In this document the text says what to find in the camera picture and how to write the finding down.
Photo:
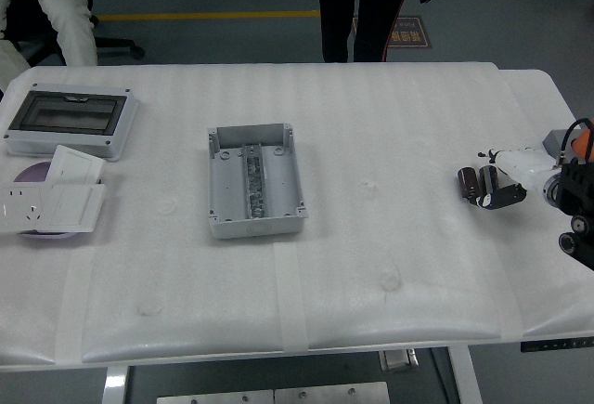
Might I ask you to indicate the purple round plate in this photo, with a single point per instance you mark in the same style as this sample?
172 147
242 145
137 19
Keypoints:
32 173

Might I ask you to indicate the grey metal bracket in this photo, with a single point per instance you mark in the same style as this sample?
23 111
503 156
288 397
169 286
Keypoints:
398 360

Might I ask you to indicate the white wall socket panel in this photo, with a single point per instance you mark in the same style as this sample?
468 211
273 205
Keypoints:
18 209

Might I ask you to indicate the person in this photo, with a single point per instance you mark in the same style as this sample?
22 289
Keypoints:
69 28
339 4

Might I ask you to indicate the white table leg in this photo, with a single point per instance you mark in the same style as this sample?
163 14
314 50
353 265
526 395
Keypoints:
116 385
466 376

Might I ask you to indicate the white switch panel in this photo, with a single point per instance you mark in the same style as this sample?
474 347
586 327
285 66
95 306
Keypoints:
74 165
69 206

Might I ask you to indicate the white foam mat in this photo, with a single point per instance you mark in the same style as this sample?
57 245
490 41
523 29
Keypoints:
371 260

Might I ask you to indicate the grey metal plate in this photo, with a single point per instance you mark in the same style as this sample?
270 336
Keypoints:
213 397
331 394

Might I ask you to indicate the black office chair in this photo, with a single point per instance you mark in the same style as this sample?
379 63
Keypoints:
28 28

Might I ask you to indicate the black table control panel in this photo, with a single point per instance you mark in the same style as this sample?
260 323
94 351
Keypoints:
557 344

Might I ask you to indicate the metal mounting rail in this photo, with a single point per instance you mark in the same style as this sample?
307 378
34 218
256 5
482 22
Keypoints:
253 181

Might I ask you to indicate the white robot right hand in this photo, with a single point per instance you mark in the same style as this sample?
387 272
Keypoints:
520 162

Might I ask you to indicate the grey enclosure with dark window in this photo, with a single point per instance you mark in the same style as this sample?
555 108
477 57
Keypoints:
121 116

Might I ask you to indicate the open grey plastic box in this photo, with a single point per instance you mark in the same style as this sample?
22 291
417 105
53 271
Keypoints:
227 190

